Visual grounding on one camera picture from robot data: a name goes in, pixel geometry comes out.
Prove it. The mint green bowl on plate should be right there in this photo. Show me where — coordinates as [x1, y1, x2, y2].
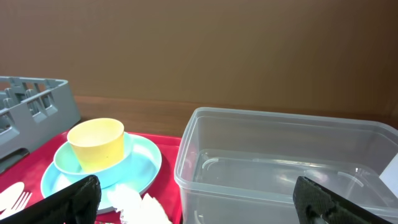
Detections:
[53, 132, 134, 188]

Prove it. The white plastic spoon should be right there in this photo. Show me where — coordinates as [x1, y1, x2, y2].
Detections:
[0, 182, 25, 212]

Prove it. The light blue plate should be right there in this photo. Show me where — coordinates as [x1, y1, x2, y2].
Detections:
[40, 134, 162, 215]

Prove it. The red plastic tray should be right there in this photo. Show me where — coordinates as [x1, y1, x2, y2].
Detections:
[1, 132, 182, 223]

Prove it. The grey dishwasher rack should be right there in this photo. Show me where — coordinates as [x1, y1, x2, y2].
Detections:
[1, 76, 81, 172]

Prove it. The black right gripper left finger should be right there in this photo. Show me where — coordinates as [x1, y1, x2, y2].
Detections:
[1, 175, 101, 224]

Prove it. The white napkin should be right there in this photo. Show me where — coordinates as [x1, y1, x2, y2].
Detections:
[106, 184, 172, 224]

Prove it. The white plastic fork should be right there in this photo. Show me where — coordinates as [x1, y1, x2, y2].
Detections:
[1, 192, 33, 220]

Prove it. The clear plastic bin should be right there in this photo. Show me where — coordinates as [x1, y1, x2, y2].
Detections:
[174, 107, 397, 223]

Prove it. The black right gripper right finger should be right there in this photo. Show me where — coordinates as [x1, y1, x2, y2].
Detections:
[293, 176, 391, 224]

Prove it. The yellow plastic cup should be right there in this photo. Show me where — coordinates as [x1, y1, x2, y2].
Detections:
[67, 118, 124, 172]

